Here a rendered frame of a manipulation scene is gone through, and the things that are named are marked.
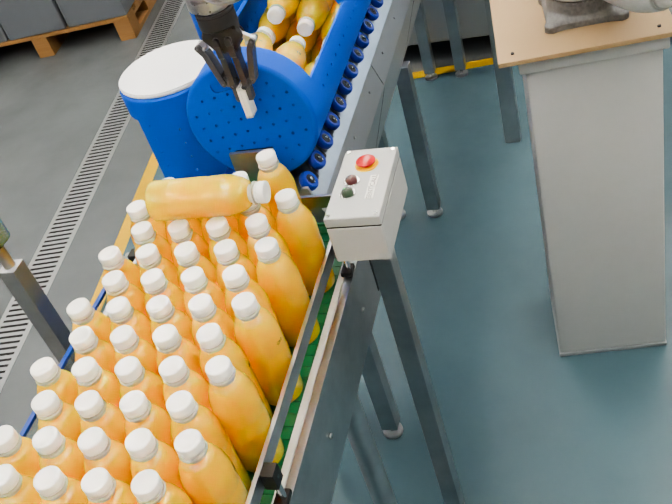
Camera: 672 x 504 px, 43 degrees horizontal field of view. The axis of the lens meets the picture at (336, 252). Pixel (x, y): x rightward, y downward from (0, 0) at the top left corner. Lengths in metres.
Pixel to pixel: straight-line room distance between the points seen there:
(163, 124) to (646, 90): 1.17
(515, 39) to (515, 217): 1.18
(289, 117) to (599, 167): 0.80
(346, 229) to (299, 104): 0.38
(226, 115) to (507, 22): 0.71
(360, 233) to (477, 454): 1.11
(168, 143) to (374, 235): 0.94
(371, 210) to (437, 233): 1.66
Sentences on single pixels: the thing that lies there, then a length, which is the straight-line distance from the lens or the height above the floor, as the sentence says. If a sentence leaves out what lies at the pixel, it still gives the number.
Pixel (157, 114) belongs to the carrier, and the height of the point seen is 0.98.
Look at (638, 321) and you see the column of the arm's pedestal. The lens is 2.55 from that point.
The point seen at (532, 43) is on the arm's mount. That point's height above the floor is 1.01.
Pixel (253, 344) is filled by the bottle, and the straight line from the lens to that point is 1.34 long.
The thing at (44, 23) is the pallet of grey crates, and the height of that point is 0.21.
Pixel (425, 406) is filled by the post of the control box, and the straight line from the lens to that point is 1.91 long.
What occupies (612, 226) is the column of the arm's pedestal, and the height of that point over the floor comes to 0.47.
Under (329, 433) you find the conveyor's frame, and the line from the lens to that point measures 1.50.
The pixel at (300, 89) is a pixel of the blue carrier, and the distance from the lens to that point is 1.73.
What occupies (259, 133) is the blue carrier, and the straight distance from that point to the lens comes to 1.81.
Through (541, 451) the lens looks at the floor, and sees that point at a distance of 2.41.
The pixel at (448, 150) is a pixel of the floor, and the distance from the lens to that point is 3.49.
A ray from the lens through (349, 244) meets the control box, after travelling 1.48.
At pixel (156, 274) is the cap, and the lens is 1.45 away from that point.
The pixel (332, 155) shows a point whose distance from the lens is 1.93.
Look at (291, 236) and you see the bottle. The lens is 1.52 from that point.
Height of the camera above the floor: 1.96
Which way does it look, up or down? 39 degrees down
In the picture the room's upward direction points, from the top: 19 degrees counter-clockwise
